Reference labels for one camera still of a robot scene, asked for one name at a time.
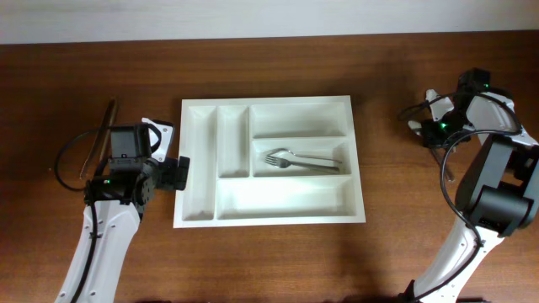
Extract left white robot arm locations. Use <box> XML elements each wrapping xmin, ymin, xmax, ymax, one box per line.
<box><xmin>56</xmin><ymin>119</ymin><xmax>190</xmax><ymax>302</ymax></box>

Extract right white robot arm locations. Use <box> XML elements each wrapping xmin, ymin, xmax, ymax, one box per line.
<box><xmin>398</xmin><ymin>68</ymin><xmax>538</xmax><ymax>303</ymax></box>

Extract thick handled metal fork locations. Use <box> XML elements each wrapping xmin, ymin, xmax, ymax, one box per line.
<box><xmin>264</xmin><ymin>156</ymin><xmax>340</xmax><ymax>174</ymax></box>

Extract large metal spoon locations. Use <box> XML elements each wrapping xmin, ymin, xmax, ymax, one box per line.
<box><xmin>408</xmin><ymin>120</ymin><xmax>422</xmax><ymax>136</ymax></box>
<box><xmin>430</xmin><ymin>148</ymin><xmax>455</xmax><ymax>183</ymax></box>

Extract metal serving tongs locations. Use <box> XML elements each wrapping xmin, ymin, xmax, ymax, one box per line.
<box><xmin>79</xmin><ymin>98</ymin><xmax>118</xmax><ymax>179</ymax></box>

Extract thin metal fork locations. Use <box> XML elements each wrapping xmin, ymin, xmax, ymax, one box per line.
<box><xmin>264</xmin><ymin>148</ymin><xmax>343</xmax><ymax>164</ymax></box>

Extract white cutlery tray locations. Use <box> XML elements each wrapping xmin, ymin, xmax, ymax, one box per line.
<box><xmin>173</xmin><ymin>96</ymin><xmax>366</xmax><ymax>228</ymax></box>

